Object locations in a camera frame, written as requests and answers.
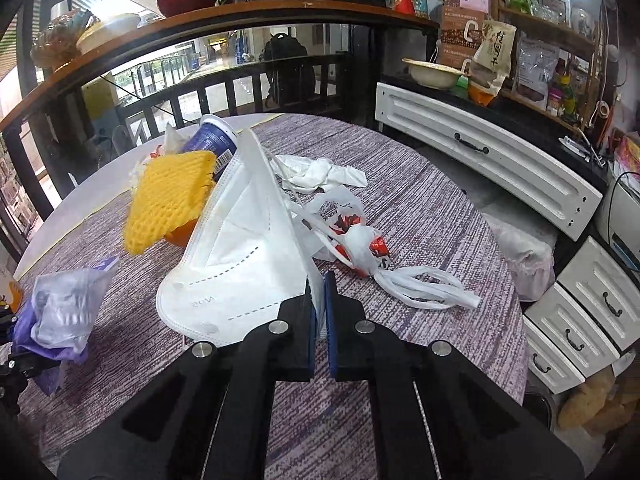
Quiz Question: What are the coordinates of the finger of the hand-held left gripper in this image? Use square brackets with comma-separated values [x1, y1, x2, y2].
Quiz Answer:
[0, 305, 43, 416]

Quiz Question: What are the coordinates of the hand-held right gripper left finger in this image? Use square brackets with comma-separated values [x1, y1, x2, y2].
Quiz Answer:
[57, 280, 318, 480]

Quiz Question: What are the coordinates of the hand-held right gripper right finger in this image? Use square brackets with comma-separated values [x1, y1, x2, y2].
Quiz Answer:
[324, 270, 586, 480]

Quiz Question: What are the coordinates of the purple plastic bag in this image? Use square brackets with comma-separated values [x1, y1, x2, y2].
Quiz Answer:
[11, 256, 120, 396]

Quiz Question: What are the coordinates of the white red-printed plastic bag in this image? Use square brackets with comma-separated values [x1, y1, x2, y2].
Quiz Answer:
[287, 185, 483, 311]

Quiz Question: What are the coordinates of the white face mask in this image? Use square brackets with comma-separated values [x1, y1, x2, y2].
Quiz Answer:
[156, 127, 321, 348]

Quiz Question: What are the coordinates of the purple woven tablecloth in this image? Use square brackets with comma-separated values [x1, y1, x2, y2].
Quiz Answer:
[12, 112, 531, 480]

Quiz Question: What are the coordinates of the crumpled white tissue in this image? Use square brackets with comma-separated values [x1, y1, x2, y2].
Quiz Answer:
[272, 154, 368, 195]

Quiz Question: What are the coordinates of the orange fruit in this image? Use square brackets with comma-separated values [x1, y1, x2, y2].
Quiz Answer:
[162, 217, 201, 248]

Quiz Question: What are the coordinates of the yellow foam fruit net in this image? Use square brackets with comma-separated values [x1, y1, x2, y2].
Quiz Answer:
[122, 150, 218, 256]

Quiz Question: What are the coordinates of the blue white cup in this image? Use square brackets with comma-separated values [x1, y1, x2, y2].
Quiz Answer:
[179, 115, 241, 181]

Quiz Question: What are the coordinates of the long white drawer cabinet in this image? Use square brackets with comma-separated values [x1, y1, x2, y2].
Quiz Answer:
[375, 81, 603, 242]

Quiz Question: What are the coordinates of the white crumpled paper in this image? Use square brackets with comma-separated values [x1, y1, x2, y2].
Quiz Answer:
[161, 122, 191, 156]

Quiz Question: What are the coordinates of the white three-drawer cabinet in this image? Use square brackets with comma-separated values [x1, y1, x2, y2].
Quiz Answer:
[522, 235, 640, 395]

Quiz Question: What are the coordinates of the tan sack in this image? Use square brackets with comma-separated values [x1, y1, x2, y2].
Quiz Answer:
[557, 367, 640, 433]

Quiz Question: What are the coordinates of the black backpack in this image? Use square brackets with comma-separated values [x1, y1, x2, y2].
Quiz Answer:
[260, 32, 317, 108]

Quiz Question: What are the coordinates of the beige bowl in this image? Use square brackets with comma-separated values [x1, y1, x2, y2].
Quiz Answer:
[401, 57, 468, 91]

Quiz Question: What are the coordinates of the black wooden railing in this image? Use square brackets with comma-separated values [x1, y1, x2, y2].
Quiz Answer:
[0, 25, 386, 261]

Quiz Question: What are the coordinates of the beige and orange snack bag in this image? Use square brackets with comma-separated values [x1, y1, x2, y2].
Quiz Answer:
[467, 20, 517, 107]

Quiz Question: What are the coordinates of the plastic wrapped brown ornament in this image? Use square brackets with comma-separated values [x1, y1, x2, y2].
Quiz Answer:
[31, 10, 101, 70]

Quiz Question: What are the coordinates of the brown printed cardboard box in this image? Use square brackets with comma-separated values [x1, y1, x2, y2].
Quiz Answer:
[440, 0, 493, 68]

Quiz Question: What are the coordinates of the dark food packet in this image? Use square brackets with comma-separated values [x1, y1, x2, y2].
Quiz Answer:
[512, 35, 561, 111]

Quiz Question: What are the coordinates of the cream bowl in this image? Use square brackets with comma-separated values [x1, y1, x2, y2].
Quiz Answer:
[75, 12, 142, 55]

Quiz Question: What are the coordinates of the curved wooden ledge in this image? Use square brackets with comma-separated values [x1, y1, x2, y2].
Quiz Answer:
[0, 0, 441, 133]

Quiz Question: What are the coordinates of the wooden shelf rack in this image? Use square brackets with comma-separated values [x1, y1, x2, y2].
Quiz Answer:
[492, 0, 608, 133]

